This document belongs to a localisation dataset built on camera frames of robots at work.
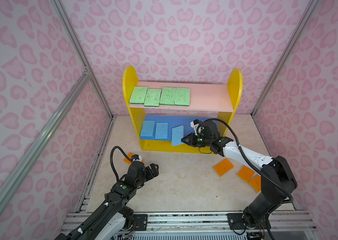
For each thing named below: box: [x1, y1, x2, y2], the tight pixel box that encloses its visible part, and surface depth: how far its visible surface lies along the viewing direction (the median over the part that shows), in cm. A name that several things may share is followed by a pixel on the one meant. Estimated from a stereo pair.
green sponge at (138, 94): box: [129, 86, 148, 104], surface depth 72 cm
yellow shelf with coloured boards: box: [123, 66, 243, 154], surface depth 75 cm
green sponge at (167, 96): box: [159, 87, 177, 106], surface depth 72 cm
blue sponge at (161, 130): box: [155, 122, 168, 139], surface depth 94 cm
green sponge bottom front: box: [144, 88, 162, 107], surface depth 72 cm
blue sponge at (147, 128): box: [140, 120, 155, 137], surface depth 95 cm
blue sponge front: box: [171, 125, 185, 147], surface depth 88 cm
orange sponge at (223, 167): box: [212, 158, 235, 177], surface depth 92 cm
